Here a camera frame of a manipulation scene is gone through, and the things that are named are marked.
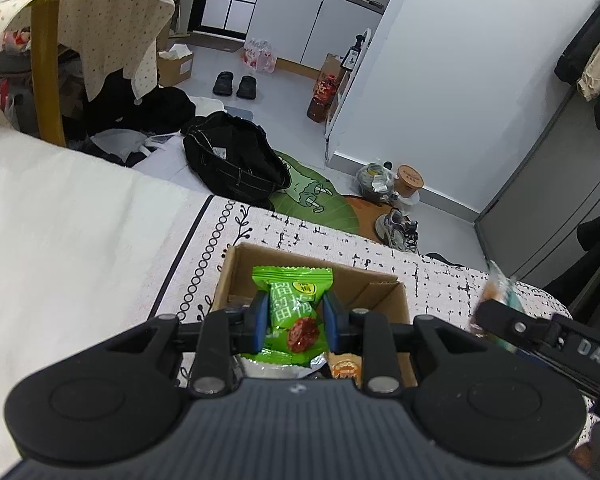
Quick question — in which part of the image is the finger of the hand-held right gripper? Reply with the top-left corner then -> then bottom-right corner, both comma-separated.
472,299 -> 563,356

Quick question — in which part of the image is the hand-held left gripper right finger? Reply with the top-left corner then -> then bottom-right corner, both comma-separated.
322,291 -> 486,395

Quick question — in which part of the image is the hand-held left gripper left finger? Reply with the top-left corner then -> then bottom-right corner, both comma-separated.
105,291 -> 271,397

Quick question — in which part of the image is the teal cookie packet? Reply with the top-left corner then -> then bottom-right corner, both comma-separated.
467,259 -> 531,356

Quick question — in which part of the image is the light green snack packet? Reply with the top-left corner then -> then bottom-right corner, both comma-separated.
237,265 -> 334,368

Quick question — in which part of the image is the orange snack packet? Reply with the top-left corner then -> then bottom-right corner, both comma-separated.
327,352 -> 363,381

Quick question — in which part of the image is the orange rug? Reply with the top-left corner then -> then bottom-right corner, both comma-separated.
342,195 -> 396,246

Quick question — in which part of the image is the grey sneaker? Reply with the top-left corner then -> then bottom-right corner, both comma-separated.
375,210 -> 421,253

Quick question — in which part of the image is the grey door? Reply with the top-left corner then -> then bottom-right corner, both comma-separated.
475,87 -> 600,291

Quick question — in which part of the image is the green rug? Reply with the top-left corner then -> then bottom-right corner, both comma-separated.
267,149 -> 361,236

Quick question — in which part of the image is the plastic trash bag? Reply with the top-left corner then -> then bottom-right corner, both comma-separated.
355,160 -> 396,203

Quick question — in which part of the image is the instant noodle cup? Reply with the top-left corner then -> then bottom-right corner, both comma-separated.
392,164 -> 425,198

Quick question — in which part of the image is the black bag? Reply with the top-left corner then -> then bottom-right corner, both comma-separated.
181,111 -> 293,206

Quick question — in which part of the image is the white narrow shelf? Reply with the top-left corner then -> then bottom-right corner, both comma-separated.
324,27 -> 373,166

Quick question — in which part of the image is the white bed sheet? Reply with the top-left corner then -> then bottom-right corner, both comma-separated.
0,120 -> 216,466

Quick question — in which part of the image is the red cooking oil bottle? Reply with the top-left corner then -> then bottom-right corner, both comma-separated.
306,72 -> 341,123

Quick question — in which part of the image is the black clothes pile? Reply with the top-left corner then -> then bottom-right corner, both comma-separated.
82,67 -> 197,141

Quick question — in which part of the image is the brown carton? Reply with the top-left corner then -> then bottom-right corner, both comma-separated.
317,52 -> 348,91

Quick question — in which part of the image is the beige hanging garment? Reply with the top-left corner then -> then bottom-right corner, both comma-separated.
577,35 -> 600,101

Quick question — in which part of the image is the pack of water bottles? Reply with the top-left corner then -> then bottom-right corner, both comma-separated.
242,37 -> 278,73

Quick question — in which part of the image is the black spray bottle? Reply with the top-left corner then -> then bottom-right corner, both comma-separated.
341,34 -> 367,72

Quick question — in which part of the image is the cardboard box with paper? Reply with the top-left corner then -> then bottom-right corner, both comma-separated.
157,42 -> 196,88

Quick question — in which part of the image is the white kitchen cabinet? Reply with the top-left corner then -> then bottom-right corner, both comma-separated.
245,0 -> 386,81

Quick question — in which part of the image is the yellow wooden table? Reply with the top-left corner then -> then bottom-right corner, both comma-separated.
30,0 -> 156,148

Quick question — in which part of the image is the black framed glass door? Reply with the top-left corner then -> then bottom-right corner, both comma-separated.
187,0 -> 266,43

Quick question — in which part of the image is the wooden table with dotted cloth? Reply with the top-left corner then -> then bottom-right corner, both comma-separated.
0,0 -> 176,126

